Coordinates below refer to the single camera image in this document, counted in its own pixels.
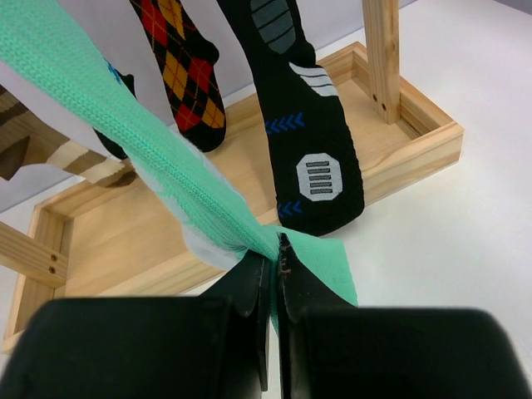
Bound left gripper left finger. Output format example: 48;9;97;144
203;251;271;393

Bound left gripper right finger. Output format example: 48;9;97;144
277;234;355;398

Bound black sport sock grey patches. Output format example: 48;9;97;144
219;1;365;236

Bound red orange argyle sock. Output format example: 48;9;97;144
131;0;226;152

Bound brown striped sock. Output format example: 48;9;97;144
1;87;137;188

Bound green sock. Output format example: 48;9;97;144
0;0;359;337

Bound black sock white stripes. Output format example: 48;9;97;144
91;59;145;162

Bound wooden hanger rack frame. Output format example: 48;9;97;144
0;0;465;355

